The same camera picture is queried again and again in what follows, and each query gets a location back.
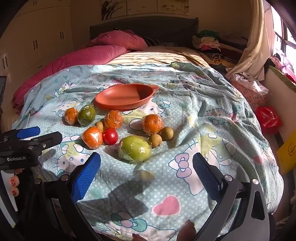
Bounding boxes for barred window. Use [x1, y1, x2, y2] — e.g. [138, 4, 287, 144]
[270, 5, 296, 59]

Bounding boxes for terracotta plastic plate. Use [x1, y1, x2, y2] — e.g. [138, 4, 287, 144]
[94, 84, 160, 111]

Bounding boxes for red plastic bag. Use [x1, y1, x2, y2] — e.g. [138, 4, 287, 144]
[255, 106, 283, 134]

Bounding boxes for cream wardrobe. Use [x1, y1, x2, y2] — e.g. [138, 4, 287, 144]
[0, 0, 76, 93]

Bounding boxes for dark bed headboard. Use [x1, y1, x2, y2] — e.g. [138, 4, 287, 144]
[90, 17, 199, 48]

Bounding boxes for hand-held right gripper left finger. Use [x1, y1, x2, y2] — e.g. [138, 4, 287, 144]
[32, 152, 102, 241]

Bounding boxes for cream curtain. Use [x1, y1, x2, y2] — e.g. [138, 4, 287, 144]
[225, 0, 274, 80]

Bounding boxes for dark striped cloth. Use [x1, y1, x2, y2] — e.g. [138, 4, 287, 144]
[143, 37, 163, 47]

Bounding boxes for pink patterned cloth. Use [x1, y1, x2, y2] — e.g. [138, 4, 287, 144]
[228, 73, 269, 110]

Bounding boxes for wall painting panel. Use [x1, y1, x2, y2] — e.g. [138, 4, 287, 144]
[101, 0, 127, 18]
[157, 0, 190, 13]
[127, 0, 158, 15]

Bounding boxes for cartoon cat printed blanket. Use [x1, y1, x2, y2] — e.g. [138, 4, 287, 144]
[11, 62, 285, 241]

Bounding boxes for green trimmed mat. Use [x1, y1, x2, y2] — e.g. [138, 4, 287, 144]
[268, 66, 296, 93]

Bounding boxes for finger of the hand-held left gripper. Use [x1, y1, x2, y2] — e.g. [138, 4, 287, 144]
[0, 126, 41, 143]
[23, 131, 63, 153]

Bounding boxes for large green citrus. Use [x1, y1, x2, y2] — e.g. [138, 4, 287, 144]
[118, 136, 152, 164]

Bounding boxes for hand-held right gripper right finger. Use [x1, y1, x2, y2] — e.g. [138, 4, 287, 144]
[192, 152, 271, 241]

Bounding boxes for pink crumpled clothes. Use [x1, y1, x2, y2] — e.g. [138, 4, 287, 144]
[268, 53, 296, 84]

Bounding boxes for yellow box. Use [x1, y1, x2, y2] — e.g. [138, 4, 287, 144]
[276, 136, 296, 175]

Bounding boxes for pink pillows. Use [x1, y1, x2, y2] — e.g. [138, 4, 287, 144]
[11, 30, 148, 114]

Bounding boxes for plastic-wrapped orange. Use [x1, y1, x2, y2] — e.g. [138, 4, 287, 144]
[103, 110, 123, 130]
[81, 126, 103, 149]
[64, 108, 79, 126]
[142, 114, 164, 135]

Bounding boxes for beige striped bed sheet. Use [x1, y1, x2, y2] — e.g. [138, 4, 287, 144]
[107, 46, 208, 69]

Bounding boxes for small green citrus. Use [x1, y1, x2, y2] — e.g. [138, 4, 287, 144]
[77, 104, 96, 127]

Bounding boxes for person's right hand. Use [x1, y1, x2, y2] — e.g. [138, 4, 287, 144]
[132, 220, 197, 241]

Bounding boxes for black white striped garment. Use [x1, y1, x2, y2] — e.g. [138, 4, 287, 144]
[205, 51, 223, 63]

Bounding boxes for pile of folded clothes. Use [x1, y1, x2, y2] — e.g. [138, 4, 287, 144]
[192, 30, 248, 52]

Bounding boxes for red tomato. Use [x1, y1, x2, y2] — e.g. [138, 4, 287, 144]
[102, 128, 119, 146]

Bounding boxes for person's left hand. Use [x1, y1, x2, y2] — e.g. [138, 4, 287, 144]
[8, 168, 25, 197]

